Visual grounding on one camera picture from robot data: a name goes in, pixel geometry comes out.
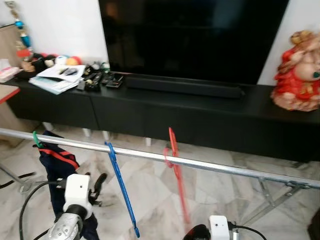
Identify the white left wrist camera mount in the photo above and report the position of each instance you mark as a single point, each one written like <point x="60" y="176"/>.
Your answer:
<point x="77" y="192"/>

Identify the white blue ball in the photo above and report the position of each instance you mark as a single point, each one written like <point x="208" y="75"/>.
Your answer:
<point x="61" y="60"/>

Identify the black television console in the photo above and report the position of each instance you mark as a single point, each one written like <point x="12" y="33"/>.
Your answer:
<point x="175" y="120"/>

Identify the navy shirt with red trim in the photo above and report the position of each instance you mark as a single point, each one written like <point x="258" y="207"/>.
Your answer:
<point x="55" y="170"/>

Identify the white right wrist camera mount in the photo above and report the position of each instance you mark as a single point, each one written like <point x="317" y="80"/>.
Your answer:
<point x="219" y="230"/>

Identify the orange yellow ball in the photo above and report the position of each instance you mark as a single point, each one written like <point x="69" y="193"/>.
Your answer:
<point x="73" y="61"/>

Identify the light wooden cabinet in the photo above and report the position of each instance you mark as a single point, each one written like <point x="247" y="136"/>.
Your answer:
<point x="7" y="42"/>

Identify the silver metal clothes rack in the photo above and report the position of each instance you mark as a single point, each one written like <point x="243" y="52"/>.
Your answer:
<point x="225" y="168"/>

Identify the blue plastic hanger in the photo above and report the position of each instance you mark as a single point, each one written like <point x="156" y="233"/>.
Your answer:
<point x="122" y="190"/>

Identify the marble top folding table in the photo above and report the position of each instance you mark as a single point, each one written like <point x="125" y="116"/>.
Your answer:
<point x="6" y="92"/>

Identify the dark sofa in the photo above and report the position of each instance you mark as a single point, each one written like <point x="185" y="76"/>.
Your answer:
<point x="315" y="227"/>

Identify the green plastic hanger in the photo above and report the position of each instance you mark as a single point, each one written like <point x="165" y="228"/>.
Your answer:
<point x="35" y="140"/>

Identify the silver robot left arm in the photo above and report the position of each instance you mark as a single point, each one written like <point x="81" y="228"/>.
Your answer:
<point x="65" y="230"/>

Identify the black flat box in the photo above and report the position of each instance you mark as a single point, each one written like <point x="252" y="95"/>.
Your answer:
<point x="114" y="81"/>

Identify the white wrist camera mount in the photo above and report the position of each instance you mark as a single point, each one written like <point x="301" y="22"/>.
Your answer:
<point x="77" y="192"/>
<point x="219" y="230"/>

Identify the red laughing buddha statue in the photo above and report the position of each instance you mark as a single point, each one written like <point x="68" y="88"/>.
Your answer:
<point x="297" y="75"/>

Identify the stack of papers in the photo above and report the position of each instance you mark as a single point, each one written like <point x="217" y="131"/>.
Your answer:
<point x="57" y="79"/>

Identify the black desk gadget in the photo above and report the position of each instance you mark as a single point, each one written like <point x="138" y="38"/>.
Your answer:
<point x="91" y="81"/>

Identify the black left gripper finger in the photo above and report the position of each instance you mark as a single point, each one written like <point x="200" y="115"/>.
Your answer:
<point x="101" y="183"/>

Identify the black soundbar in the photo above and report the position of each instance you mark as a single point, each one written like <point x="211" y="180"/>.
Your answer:
<point x="185" y="87"/>

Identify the red plastic hanger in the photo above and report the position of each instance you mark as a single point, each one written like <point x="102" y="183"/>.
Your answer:
<point x="173" y="145"/>

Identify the large black television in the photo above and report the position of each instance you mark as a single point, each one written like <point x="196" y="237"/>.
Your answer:
<point x="195" y="40"/>

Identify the black round toy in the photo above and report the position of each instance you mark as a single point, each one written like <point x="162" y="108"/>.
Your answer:
<point x="45" y="61"/>

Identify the red lidded jar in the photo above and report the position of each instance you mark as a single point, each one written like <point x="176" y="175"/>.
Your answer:
<point x="25" y="60"/>

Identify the blue gold trophy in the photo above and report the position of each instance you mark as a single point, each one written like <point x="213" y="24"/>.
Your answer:
<point x="22" y="35"/>

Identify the white tissue box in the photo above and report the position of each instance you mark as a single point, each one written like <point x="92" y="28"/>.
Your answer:
<point x="7" y="72"/>

